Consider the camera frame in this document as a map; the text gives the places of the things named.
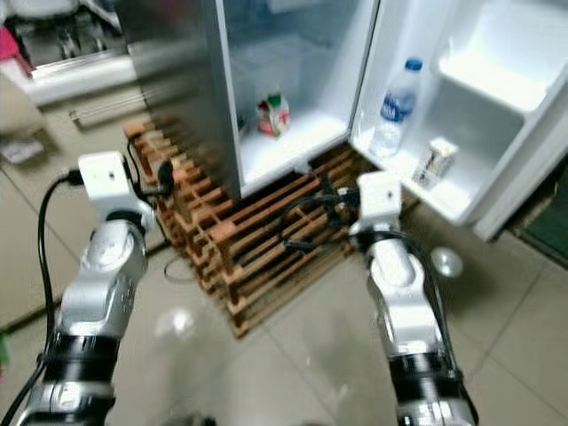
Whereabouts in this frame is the white fridge door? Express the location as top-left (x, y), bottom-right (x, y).
top-left (351, 0), bottom-right (568, 242)

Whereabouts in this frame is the grey fridge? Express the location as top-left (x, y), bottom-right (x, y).
top-left (115, 0), bottom-right (381, 201)

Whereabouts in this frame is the wooden slatted rack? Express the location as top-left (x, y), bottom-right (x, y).
top-left (124, 115), bottom-right (422, 338)

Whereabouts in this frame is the red green milk carton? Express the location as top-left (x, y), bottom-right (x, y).
top-left (257, 91), bottom-right (291, 137)

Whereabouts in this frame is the small white drink carton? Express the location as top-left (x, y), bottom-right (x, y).
top-left (413, 138), bottom-right (458, 190)

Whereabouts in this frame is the clear blue-capped water bottle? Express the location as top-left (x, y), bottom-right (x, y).
top-left (371, 58), bottom-right (424, 159)

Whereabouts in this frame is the white kitchen counter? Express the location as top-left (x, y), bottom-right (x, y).
top-left (18, 58), bottom-right (134, 106)

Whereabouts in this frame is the white paper label tag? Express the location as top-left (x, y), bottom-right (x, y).
top-left (3, 135), bottom-right (45, 165)

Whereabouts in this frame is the small beige folded cloth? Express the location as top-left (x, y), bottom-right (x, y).
top-left (0, 75), bottom-right (36, 136)

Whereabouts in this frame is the steel gas stove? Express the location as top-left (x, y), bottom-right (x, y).
top-left (9, 4), bottom-right (136, 77)

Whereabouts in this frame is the pink-red plastic item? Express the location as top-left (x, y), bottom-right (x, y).
top-left (0, 27), bottom-right (20, 61)

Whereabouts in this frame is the dark green floor mat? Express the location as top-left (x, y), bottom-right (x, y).
top-left (509, 164), bottom-right (568, 260)

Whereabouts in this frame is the white cooking pot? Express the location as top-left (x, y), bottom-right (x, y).
top-left (9, 0), bottom-right (81, 19)

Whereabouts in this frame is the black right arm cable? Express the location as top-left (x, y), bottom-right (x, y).
top-left (282, 189), bottom-right (467, 374)

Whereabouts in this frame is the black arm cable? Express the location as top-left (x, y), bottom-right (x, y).
top-left (0, 170), bottom-right (85, 426)
top-left (282, 189), bottom-right (467, 374)

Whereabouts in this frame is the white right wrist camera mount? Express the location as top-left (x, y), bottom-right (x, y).
top-left (355, 171), bottom-right (402, 233)

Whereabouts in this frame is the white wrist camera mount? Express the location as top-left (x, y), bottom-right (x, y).
top-left (355, 171), bottom-right (402, 233)
top-left (78, 151), bottom-right (143, 223)

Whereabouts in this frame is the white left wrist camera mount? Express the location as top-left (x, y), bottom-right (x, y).
top-left (78, 151), bottom-right (143, 223)

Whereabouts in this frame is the silver cabinet handle bar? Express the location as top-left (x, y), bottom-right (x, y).
top-left (69, 89), bottom-right (143, 121)

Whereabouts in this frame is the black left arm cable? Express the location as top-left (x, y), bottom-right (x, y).
top-left (0, 170), bottom-right (85, 426)

